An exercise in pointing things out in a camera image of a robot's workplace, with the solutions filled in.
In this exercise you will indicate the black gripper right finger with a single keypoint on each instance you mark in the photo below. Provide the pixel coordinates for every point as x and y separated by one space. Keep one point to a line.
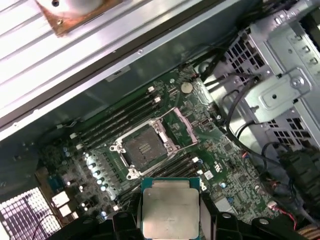
230 227

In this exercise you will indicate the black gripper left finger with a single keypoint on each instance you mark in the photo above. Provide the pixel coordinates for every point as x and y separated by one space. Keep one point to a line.
122 227

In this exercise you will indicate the silver topped CPU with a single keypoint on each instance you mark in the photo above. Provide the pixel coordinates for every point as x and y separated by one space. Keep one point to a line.
170 210

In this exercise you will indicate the metal socket cover frame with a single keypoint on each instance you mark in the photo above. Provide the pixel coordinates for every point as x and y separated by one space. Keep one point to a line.
187 125

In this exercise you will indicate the CPU socket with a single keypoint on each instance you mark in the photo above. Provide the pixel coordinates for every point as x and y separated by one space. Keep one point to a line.
143 150

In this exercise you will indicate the silver chipset heat sink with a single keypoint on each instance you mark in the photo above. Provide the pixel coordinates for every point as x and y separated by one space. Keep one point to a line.
225 206

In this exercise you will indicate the silver port block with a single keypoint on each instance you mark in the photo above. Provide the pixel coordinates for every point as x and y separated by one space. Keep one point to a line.
60 200
67 210

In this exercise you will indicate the green motherboard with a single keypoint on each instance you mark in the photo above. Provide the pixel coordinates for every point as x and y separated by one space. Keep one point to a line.
225 162

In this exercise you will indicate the black RAM slot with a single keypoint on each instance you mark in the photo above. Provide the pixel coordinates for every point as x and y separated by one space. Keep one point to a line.
121 125
172 162
183 175
112 112
180 171
118 121
115 117
176 167

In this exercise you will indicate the thin metal locking lever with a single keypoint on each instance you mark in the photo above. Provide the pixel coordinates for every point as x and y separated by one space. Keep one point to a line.
155 163

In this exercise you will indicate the round coin cell battery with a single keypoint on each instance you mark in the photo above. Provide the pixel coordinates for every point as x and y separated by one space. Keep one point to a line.
186 88

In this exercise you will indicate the silver metal drive cage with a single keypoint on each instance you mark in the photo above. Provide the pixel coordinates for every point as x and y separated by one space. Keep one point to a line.
275 82

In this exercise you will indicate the black open PC case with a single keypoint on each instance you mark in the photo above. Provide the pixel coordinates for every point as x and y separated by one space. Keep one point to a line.
150 65

